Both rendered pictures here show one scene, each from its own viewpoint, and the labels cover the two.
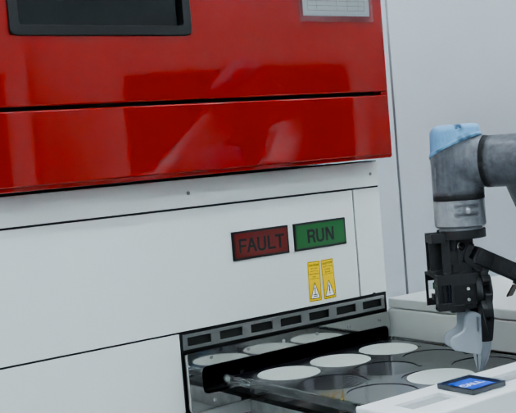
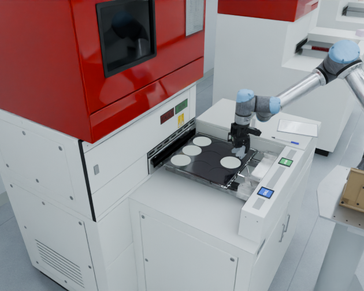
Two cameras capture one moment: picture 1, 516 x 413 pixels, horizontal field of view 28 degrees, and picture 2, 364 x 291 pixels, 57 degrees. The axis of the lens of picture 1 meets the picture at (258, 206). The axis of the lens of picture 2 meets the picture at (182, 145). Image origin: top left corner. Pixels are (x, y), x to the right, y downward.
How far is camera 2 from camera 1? 83 cm
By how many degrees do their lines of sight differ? 35
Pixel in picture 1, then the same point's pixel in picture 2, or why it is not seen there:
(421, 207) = not seen: hidden behind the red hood
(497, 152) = (261, 105)
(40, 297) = (111, 160)
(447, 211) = (241, 119)
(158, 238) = (141, 126)
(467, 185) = (249, 112)
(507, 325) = not seen: hidden behind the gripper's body
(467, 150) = (251, 103)
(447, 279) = (238, 139)
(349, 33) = (197, 37)
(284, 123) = (178, 77)
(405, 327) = (201, 128)
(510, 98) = not seen: outside the picture
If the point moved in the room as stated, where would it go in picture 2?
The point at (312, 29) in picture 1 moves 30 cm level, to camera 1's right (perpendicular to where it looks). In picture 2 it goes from (188, 40) to (245, 34)
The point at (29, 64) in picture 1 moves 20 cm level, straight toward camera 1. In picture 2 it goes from (111, 87) to (136, 107)
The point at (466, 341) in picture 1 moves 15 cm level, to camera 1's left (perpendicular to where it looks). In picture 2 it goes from (240, 153) to (212, 160)
